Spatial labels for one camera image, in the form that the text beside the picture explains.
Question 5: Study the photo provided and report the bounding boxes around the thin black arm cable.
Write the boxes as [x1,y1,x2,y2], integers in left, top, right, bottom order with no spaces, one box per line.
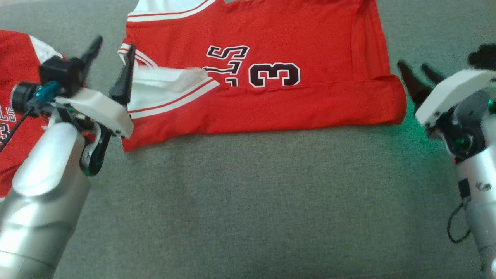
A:
[446,201,472,244]

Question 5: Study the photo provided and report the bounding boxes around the red Bulls 23 shorts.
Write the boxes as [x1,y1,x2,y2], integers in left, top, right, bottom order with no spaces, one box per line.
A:
[0,29,98,203]

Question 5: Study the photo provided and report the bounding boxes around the red and white jersey shirt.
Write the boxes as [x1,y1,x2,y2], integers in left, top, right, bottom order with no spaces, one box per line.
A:
[118,0,408,153]

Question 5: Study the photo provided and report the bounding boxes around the large grey sofa seat cushion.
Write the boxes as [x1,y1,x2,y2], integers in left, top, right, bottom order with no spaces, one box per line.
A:
[0,0,496,279]

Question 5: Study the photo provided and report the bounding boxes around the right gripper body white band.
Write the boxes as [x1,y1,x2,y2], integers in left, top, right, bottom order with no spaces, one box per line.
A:
[414,69,496,128]

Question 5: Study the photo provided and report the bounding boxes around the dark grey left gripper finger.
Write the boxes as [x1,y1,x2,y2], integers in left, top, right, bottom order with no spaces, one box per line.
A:
[79,35,104,85]
[109,43,136,105]

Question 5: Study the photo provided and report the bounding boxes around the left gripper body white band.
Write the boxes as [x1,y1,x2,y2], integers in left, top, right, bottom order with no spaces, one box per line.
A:
[54,87,134,140]

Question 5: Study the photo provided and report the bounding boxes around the black cable with teal connector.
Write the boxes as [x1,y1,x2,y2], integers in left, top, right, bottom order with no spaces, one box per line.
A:
[0,81,61,154]

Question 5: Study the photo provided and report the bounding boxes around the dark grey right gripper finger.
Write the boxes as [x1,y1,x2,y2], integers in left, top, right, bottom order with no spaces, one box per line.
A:
[397,60,433,115]
[421,63,446,86]

